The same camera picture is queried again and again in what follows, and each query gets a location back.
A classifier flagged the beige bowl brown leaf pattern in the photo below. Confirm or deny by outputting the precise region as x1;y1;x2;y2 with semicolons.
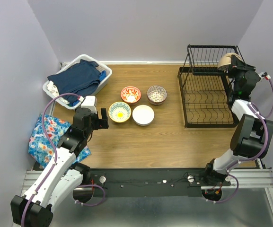
217;52;239;71

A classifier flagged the black two-tier dish rack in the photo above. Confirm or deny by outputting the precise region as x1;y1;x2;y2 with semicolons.
177;44;240;128

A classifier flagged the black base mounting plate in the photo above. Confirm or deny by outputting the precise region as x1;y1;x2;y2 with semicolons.
72;167;233;199

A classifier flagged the blue zigzag pattern bowl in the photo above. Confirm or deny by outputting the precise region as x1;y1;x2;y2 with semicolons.
148;98;166;105

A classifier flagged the white plastic laundry basket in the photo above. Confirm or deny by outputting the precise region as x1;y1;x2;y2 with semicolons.
43;54;112;110

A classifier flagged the orange floral pattern bowl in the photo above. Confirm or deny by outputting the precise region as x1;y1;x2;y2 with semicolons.
121;86;141;102

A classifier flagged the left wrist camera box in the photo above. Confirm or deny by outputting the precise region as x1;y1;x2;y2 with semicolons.
80;96;97;114

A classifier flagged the dark blue folded garment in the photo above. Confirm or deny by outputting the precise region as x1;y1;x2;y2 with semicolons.
47;60;101;104

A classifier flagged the brown lattice pattern bowl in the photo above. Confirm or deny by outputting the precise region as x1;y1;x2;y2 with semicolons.
147;85;167;99

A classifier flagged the white crumpled cloth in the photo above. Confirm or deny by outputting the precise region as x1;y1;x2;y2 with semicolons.
47;81;69;105

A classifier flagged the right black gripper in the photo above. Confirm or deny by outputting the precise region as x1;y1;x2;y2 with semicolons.
228;55;256;93

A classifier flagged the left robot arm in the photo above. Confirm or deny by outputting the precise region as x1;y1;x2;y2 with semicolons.
10;108;109;227

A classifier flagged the white ribbed bowl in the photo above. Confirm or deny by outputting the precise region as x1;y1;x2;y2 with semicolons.
132;105;155;126

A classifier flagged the yellow patterned bowl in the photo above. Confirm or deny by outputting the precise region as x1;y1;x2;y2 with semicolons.
108;102;132;123

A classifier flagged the aluminium frame rail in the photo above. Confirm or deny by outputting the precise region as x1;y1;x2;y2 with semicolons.
12;169;273;227

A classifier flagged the blue floral fabric bag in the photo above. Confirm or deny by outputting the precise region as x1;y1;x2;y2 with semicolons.
28;113;92;169

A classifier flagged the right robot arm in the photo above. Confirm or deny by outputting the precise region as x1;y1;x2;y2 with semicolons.
202;53;273;185

